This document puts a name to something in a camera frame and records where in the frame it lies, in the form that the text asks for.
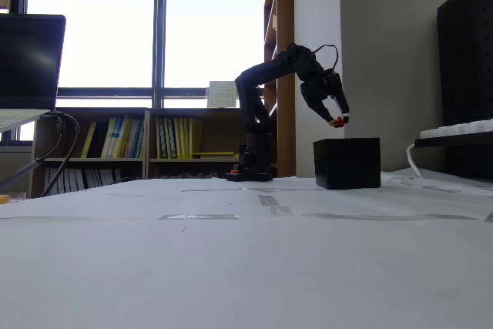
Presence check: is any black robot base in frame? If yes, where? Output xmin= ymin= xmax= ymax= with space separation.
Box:
xmin=225 ymin=128 xmax=279 ymax=183

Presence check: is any black square bin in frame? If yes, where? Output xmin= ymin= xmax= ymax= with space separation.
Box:
xmin=312 ymin=136 xmax=382 ymax=190

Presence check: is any tall wooden bookshelf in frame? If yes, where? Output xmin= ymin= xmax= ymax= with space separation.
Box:
xmin=263 ymin=0 xmax=297 ymax=179

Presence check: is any white framed notice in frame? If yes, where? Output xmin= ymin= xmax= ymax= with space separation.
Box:
xmin=206 ymin=80 xmax=237 ymax=109

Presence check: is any low wooden bookshelf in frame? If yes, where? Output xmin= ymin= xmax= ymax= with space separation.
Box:
xmin=29 ymin=106 xmax=150 ymax=200
xmin=147 ymin=106 xmax=270 ymax=180

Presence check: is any yellow flat book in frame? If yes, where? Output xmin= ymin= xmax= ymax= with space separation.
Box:
xmin=192 ymin=151 xmax=240 ymax=159

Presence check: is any white power strip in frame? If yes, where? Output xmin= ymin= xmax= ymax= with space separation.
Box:
xmin=418 ymin=119 xmax=493 ymax=140

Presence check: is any black pegboard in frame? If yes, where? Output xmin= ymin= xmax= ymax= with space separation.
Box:
xmin=436 ymin=0 xmax=493 ymax=126

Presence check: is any white paper table cover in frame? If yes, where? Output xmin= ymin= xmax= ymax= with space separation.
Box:
xmin=0 ymin=169 xmax=493 ymax=329

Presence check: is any yellow leaning book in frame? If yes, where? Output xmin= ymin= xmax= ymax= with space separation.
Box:
xmin=80 ymin=120 xmax=98 ymax=159

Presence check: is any laptop with black screen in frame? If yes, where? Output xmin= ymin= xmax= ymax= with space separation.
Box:
xmin=0 ymin=13 xmax=67 ymax=134

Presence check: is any grey metal rod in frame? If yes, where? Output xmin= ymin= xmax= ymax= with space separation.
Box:
xmin=0 ymin=158 xmax=41 ymax=192

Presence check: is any white power cable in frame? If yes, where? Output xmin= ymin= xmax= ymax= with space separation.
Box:
xmin=405 ymin=142 xmax=425 ymax=179

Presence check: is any dark window frame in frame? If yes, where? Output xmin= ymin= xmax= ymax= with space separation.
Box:
xmin=0 ymin=0 xmax=271 ymax=111

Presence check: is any black cable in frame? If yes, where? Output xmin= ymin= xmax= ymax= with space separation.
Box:
xmin=33 ymin=112 xmax=67 ymax=164
xmin=39 ymin=112 xmax=81 ymax=198

